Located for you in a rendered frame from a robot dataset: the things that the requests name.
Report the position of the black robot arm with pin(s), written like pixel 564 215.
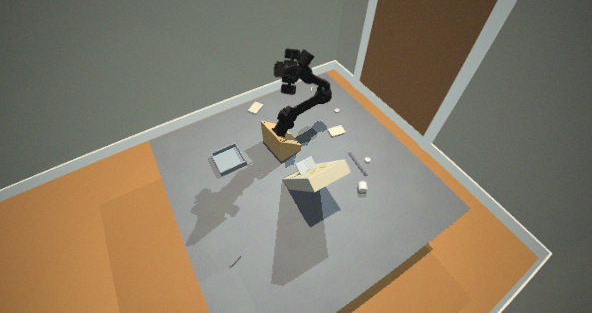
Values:
pixel 288 115

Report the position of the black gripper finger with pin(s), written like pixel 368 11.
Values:
pixel 289 65
pixel 288 79

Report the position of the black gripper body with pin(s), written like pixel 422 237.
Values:
pixel 291 54

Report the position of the white cylinder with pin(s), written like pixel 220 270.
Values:
pixel 362 187

